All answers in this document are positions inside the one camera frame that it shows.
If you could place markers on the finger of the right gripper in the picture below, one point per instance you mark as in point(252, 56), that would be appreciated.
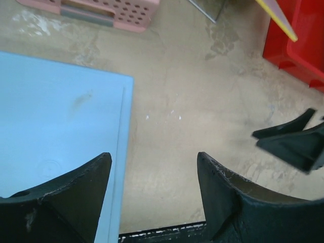
point(302, 150)
point(295, 125)

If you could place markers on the large pink basket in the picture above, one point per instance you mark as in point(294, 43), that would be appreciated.
point(134, 16)

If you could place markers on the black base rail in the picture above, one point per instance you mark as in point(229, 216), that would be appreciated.
point(192, 232)

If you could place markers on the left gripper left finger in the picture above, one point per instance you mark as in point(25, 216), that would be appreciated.
point(64, 209)

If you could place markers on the yellow-edged whiteboard stand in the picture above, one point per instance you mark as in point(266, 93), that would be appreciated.
point(272, 8)

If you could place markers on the red plastic tray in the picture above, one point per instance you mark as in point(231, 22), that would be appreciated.
point(302, 59)

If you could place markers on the large blue basket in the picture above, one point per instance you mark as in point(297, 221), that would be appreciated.
point(57, 116)

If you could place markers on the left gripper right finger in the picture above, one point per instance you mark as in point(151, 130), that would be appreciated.
point(239, 210)

